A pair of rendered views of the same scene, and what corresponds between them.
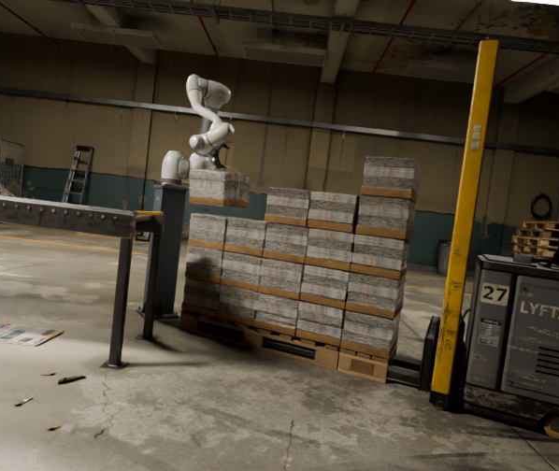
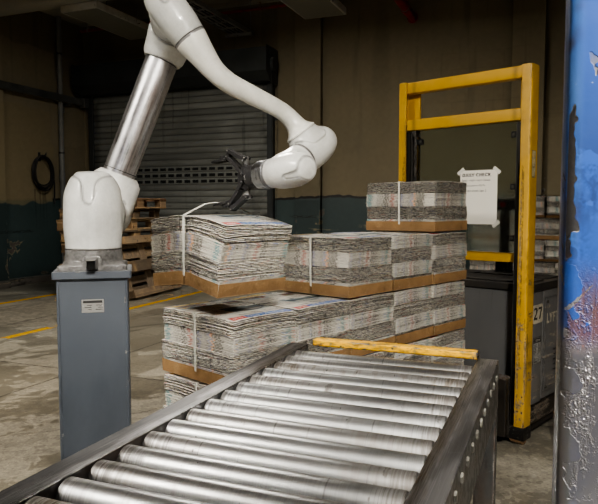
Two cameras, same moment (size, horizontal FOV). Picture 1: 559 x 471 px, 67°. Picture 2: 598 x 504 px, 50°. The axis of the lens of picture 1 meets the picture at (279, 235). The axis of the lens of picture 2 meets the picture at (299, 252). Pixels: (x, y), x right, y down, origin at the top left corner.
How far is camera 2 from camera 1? 317 cm
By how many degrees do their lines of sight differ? 70
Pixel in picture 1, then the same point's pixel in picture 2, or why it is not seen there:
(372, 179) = (441, 211)
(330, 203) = (411, 250)
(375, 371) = not seen: hidden behind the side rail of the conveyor
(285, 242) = (373, 323)
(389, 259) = (457, 306)
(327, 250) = (413, 317)
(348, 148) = not seen: outside the picture
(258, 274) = not seen: hidden behind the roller
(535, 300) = (551, 309)
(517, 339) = (546, 348)
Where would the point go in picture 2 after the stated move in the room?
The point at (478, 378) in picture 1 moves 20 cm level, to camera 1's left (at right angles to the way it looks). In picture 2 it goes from (534, 396) to (534, 408)
